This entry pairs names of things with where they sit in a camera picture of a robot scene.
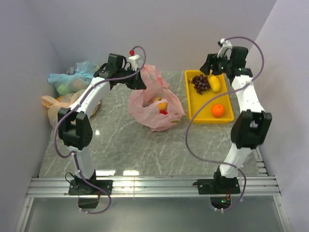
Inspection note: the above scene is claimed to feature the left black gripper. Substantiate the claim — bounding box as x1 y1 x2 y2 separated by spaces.
117 66 147 90

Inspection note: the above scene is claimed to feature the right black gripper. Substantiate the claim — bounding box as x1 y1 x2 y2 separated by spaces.
198 52 232 76

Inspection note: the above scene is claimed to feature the dark fake grape bunch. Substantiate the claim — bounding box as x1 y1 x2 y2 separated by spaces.
191 74 210 94

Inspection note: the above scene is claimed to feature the yellow fake lemon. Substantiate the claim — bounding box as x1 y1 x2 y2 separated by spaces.
208 76 221 93

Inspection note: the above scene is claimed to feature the pink plastic bag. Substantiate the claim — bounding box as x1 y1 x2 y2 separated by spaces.
127 65 185 131

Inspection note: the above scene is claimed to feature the red fake apple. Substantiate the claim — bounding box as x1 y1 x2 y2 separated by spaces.
159 110 168 115

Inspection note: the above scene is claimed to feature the orange fake fruit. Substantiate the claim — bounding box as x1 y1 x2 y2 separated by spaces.
211 104 225 118
154 97 168 111

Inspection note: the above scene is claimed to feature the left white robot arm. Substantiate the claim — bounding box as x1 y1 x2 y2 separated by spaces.
54 51 146 194

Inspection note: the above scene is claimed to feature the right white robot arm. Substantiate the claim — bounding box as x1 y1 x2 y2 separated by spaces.
200 45 272 193

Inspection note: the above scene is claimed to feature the blue tied plastic bag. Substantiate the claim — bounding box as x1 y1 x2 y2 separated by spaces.
48 61 99 96

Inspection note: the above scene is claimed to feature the orange tied plastic bag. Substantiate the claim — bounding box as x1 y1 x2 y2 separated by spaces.
40 89 101 128

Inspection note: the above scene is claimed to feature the yellow plastic tray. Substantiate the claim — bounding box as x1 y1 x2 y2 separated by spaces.
184 70 235 124

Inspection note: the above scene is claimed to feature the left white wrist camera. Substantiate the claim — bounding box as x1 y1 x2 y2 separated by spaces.
128 55 143 71

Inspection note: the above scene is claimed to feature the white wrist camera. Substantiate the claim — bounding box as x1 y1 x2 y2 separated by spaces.
128 55 143 71
217 38 232 58

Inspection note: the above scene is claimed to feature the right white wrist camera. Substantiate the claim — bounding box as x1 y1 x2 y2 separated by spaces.
217 38 232 58

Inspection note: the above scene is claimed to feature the aluminium front rail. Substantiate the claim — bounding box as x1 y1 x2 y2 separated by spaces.
26 176 281 198

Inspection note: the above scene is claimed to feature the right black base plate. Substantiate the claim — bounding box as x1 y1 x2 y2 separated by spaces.
193 178 240 195

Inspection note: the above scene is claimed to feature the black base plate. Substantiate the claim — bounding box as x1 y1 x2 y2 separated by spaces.
68 179 113 196
193 178 240 195

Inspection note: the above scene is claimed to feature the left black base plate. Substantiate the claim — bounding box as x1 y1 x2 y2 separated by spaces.
68 179 113 196

